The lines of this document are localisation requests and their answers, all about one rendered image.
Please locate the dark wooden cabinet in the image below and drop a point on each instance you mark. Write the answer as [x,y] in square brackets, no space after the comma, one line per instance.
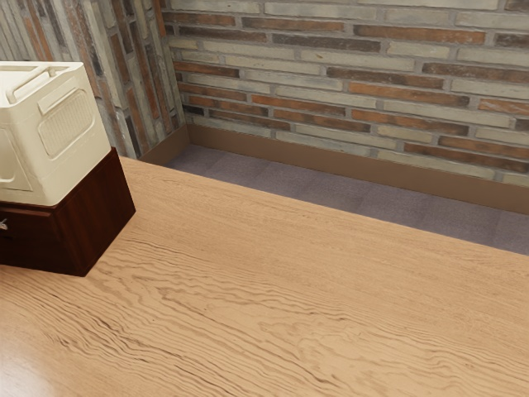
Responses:
[82,223]

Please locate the cream box with lid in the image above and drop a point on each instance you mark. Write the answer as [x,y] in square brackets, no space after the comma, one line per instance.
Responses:
[49,132]

